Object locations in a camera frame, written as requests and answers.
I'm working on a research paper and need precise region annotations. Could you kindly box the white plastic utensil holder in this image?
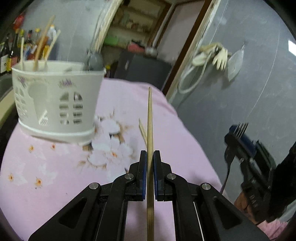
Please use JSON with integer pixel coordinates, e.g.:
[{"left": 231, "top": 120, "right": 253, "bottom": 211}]
[{"left": 12, "top": 60, "right": 105, "bottom": 145}]

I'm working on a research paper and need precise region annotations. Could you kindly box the silver fork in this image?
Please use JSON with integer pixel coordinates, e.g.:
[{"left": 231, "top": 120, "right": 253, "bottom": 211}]
[{"left": 220, "top": 123, "right": 248, "bottom": 194}]

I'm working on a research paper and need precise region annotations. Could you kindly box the grey cabinet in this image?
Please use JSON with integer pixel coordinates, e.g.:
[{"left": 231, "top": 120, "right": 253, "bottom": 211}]
[{"left": 114, "top": 50, "right": 171, "bottom": 90}]

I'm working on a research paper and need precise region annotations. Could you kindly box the white hose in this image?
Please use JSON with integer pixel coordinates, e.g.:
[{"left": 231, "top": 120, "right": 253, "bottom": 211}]
[{"left": 177, "top": 52, "right": 213, "bottom": 95}]

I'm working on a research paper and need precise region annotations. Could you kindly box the green box on shelf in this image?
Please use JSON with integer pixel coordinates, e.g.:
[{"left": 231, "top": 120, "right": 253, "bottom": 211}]
[{"left": 103, "top": 35, "right": 119, "bottom": 46}]

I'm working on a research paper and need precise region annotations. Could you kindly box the pink floral table cloth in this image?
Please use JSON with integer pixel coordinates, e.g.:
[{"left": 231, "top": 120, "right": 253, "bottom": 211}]
[{"left": 1, "top": 79, "right": 221, "bottom": 240}]

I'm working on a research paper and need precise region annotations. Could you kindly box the pale bamboo chopstick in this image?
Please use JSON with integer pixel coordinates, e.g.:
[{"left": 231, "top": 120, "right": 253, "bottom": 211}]
[
  {"left": 44, "top": 30, "right": 61, "bottom": 71},
  {"left": 20, "top": 37, "right": 25, "bottom": 71}
]

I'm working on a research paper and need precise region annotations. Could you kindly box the dark bamboo chopstick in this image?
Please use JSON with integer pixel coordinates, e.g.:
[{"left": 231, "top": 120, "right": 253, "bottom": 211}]
[
  {"left": 147, "top": 87, "right": 154, "bottom": 241},
  {"left": 138, "top": 118, "right": 147, "bottom": 147}
]

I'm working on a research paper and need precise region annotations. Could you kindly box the white rubber glove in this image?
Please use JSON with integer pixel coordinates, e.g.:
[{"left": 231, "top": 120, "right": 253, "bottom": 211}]
[{"left": 192, "top": 43, "right": 229, "bottom": 70}]

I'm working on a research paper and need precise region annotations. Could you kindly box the dark soy sauce bottle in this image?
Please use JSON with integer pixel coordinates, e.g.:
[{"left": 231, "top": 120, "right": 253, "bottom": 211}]
[{"left": 6, "top": 32, "right": 18, "bottom": 73}]

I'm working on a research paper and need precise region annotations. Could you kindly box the person's right hand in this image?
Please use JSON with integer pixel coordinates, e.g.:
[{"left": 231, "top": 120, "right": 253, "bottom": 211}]
[{"left": 234, "top": 191, "right": 259, "bottom": 225}]

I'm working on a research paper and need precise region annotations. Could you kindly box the silver ladle spoon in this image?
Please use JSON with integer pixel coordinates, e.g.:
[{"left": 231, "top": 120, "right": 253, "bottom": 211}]
[{"left": 83, "top": 50, "right": 104, "bottom": 71}]

